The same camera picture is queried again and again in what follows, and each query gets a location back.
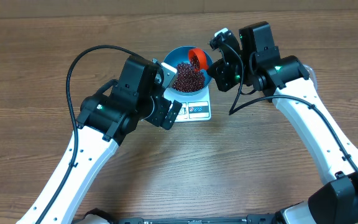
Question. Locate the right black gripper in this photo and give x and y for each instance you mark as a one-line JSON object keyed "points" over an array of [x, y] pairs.
{"points": [[221, 73]]}

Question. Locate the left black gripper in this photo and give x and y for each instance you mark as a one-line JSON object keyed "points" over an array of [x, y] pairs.
{"points": [[165, 112]]}

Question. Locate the red measuring scoop blue handle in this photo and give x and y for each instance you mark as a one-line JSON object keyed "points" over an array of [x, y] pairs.
{"points": [[198, 59]]}

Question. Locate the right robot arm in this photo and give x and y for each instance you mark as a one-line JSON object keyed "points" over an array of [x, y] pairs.
{"points": [[251, 58]]}

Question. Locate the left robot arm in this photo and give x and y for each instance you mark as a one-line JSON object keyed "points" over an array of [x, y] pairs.
{"points": [[92, 154]]}

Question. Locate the white digital kitchen scale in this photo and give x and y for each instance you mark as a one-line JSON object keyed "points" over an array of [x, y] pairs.
{"points": [[196, 106]]}

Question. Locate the red beans in bowl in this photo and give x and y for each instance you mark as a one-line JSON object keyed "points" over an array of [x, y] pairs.
{"points": [[188, 80]]}

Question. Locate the blue metal bowl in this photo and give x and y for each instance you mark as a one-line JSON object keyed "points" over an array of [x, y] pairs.
{"points": [[180, 55]]}

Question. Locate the clear plastic bean container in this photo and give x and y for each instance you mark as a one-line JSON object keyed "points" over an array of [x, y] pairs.
{"points": [[312, 75]]}

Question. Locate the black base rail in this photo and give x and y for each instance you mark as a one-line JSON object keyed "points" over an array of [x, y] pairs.
{"points": [[194, 221]]}

